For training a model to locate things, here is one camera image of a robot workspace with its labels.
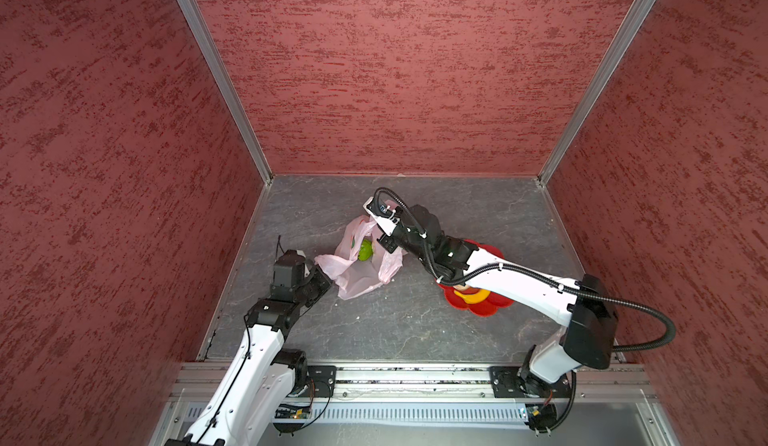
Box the pink plastic bag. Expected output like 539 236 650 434
315 214 406 300

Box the yellow fake banana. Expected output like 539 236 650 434
453 289 490 304

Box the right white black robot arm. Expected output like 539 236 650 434
365 198 618 397

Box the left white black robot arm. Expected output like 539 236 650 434
165 264 333 445

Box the green fake fruit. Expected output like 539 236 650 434
357 239 374 262

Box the red flower-shaped bowl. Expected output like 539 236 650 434
437 240 516 318

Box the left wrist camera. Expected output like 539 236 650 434
270 250 309 302

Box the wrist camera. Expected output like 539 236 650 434
270 250 309 302
363 197 400 236

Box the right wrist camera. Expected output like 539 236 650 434
363 197 400 236

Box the right black corrugated cable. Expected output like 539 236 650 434
371 187 677 432

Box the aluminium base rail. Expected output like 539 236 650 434
170 362 659 404

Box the white slotted cable duct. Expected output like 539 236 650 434
317 402 529 428

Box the left aluminium corner post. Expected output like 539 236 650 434
176 0 274 186

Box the aluminium corner post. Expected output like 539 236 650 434
176 0 274 186
538 0 657 189

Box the right aluminium corner post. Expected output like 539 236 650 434
538 0 657 189

